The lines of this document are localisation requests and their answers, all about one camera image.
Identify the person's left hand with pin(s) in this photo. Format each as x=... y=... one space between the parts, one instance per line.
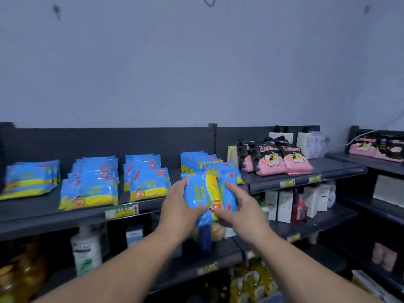
x=175 y=214

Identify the person's right hand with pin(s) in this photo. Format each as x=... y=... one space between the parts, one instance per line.
x=249 y=219

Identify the person's left thumb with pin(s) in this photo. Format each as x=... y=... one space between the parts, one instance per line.
x=196 y=213

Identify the person's right thumb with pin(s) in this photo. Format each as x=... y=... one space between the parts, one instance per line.
x=224 y=215

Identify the blue yellow snack packet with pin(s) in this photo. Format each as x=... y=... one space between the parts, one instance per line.
x=202 y=192

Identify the person's right forearm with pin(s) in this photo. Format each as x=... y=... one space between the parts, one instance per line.
x=299 y=274

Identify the person's left forearm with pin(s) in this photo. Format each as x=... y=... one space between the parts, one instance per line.
x=120 y=271

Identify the orange yellow pouch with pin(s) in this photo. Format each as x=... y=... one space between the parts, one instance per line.
x=217 y=232

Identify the dark blue bottle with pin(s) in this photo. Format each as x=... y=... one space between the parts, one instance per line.
x=205 y=239

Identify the white carton box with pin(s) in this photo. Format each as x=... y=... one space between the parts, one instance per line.
x=271 y=203
x=323 y=197
x=311 y=201
x=285 y=206

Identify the stack of blue packets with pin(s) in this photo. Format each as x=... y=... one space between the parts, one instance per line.
x=146 y=181
x=30 y=178
x=91 y=186
x=202 y=162

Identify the green white price tag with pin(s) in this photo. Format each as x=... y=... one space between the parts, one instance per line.
x=293 y=238
x=314 y=178
x=207 y=268
x=121 y=211
x=287 y=183

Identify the pale green packet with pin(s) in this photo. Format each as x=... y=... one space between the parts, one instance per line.
x=232 y=154

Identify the pink black snack bag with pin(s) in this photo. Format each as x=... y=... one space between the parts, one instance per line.
x=269 y=160
x=296 y=161
x=391 y=148
x=363 y=145
x=245 y=157

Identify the blue white box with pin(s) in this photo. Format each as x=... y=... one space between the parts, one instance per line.
x=134 y=235

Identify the row of yellow oil bottles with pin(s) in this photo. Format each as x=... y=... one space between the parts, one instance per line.
x=252 y=282

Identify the red bottle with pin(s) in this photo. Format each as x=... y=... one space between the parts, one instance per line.
x=299 y=210

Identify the white bottle with black cap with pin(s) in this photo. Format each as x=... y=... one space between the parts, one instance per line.
x=281 y=134
x=304 y=141

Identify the small white bottle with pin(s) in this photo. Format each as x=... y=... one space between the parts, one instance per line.
x=331 y=194

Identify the translucent white bottle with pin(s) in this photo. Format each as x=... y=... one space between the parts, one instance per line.
x=316 y=143

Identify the white pump bottle green label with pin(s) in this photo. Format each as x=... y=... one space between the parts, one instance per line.
x=85 y=250

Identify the dark grey side shelf unit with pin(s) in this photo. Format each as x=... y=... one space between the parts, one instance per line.
x=363 y=217

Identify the pink packet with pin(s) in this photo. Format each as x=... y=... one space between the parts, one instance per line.
x=383 y=257

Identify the large white box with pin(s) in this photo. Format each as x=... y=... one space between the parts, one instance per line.
x=388 y=189

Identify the group of yellow bottles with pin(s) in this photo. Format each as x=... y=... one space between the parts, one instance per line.
x=20 y=271

